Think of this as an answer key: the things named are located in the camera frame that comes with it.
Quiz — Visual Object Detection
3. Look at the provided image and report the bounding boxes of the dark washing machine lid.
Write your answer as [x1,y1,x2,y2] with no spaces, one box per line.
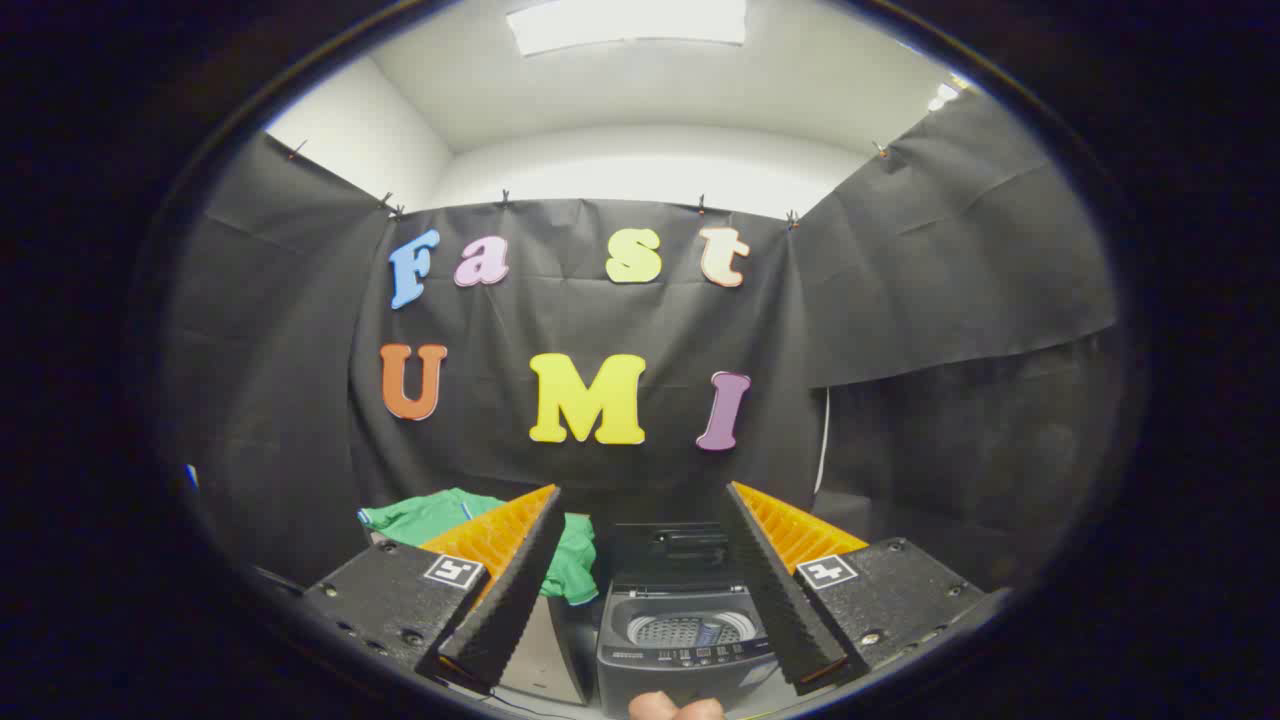
[612,522,736,593]

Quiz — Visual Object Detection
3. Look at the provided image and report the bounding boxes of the thin black floor cables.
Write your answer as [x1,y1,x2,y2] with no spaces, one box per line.
[488,688,563,717]

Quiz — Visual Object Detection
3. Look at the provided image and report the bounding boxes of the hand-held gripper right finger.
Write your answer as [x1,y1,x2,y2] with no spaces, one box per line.
[718,481,1011,698]

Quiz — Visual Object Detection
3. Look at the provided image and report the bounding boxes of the white hanging cable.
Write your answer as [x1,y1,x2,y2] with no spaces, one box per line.
[813,388,831,496]

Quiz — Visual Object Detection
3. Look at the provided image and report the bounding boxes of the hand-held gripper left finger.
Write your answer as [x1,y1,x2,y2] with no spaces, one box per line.
[300,484,567,696]

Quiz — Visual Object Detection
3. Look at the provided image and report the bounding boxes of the white cabinet with grey top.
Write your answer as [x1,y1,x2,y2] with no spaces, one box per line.
[498,596,593,707]

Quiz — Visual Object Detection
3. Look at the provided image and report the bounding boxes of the grey washing machine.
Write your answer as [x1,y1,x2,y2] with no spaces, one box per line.
[597,583,801,719]

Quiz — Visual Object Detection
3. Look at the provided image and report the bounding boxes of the green polo shirt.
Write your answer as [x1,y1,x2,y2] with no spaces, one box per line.
[358,488,599,607]

